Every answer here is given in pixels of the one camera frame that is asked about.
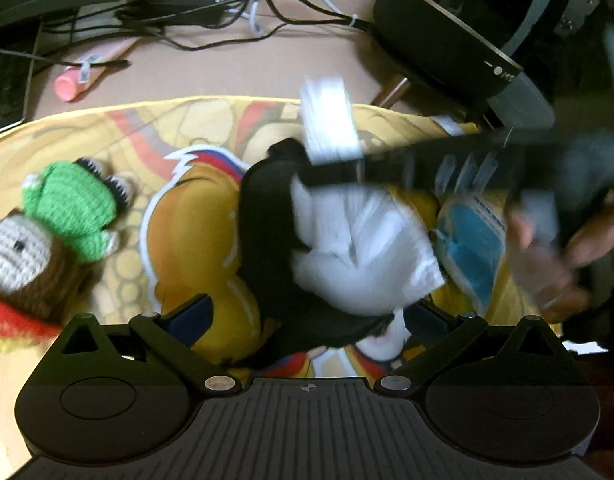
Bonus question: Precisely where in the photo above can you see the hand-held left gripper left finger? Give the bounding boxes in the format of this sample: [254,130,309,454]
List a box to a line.
[34,294,243,396]

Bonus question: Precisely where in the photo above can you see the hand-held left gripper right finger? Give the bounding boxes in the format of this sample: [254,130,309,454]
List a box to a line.
[374,305,572,396]

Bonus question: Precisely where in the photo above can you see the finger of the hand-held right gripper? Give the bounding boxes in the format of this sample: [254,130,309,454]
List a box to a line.
[267,132,492,188]

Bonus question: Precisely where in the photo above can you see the white waffle towel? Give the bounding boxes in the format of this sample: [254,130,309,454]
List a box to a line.
[292,77,445,316]

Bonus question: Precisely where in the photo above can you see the person's right hand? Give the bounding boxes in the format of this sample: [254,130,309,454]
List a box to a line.
[507,210,614,323]

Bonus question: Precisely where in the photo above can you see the blue white wipes packet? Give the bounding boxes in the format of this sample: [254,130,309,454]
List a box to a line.
[434,192,512,311]

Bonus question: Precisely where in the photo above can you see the black humidifier with wooden legs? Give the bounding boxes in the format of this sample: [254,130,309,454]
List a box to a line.
[369,0,572,128]

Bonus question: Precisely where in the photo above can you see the brown crochet doll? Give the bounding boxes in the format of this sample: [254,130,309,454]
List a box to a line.
[0,212,95,356]

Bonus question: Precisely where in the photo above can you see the green crochet doll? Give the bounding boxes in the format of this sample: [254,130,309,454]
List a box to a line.
[20,157,135,261]

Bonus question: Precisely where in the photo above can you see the yellow printed cloth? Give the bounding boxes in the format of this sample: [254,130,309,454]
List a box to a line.
[0,97,568,381]

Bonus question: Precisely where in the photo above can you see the pink tube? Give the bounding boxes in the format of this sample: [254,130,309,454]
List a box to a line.
[54,37,140,103]

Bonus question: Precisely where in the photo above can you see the black keyboard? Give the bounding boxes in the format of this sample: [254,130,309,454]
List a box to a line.
[0,20,43,138]

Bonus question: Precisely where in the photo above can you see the thin black cable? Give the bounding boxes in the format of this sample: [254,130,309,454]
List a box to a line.
[114,2,268,53]

